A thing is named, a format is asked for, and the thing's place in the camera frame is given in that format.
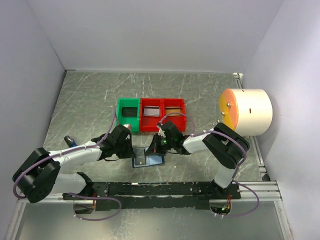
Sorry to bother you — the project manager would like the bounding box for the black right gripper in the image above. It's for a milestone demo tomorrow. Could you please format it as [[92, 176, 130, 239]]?
[[144, 133, 175, 156]]

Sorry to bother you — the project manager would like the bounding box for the blue leather card holder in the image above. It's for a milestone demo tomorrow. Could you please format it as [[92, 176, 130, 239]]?
[[132, 147, 165, 168]]

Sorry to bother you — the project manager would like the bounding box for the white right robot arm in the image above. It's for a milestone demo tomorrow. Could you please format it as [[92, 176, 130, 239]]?
[[145, 121, 250, 199]]

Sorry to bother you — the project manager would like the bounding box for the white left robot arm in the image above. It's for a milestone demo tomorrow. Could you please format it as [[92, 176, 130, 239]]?
[[12, 124, 135, 203]]

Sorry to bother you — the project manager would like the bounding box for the black credit card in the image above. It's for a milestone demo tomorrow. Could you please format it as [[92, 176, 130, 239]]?
[[121, 106, 138, 118]]

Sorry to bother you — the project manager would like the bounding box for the silver credit card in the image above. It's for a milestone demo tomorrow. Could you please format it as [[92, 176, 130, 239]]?
[[143, 106, 161, 117]]

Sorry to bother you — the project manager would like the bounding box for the gold credit card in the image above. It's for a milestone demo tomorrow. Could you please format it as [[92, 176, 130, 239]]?
[[165, 106, 181, 117]]

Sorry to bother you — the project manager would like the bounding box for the green plastic bin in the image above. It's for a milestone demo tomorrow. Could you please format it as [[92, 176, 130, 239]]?
[[116, 98, 140, 133]]

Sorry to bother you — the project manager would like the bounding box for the red plastic bin middle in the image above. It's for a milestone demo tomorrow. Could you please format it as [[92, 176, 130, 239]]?
[[139, 98, 163, 132]]

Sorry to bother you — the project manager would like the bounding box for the red plastic bin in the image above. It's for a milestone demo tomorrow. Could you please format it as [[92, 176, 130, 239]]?
[[161, 98, 187, 132], [139, 98, 163, 132]]

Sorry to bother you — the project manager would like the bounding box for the red plastic bin right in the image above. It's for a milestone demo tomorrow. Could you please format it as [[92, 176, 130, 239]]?
[[161, 98, 187, 132]]

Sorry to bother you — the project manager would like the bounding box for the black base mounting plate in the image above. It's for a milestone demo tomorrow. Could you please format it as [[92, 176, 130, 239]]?
[[62, 172, 242, 212]]

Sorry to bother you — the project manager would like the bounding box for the cream cylinder orange yellow face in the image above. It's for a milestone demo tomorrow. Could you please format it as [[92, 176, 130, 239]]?
[[218, 88, 273, 137]]

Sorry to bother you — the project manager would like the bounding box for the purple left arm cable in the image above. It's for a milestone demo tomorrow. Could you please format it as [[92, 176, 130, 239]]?
[[12, 106, 123, 222]]

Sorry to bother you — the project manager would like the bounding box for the blue black handled tool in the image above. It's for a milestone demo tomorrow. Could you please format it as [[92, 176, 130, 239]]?
[[64, 135, 77, 148]]

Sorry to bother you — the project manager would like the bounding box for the aluminium rail frame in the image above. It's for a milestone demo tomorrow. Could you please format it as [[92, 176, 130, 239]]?
[[4, 72, 293, 240]]

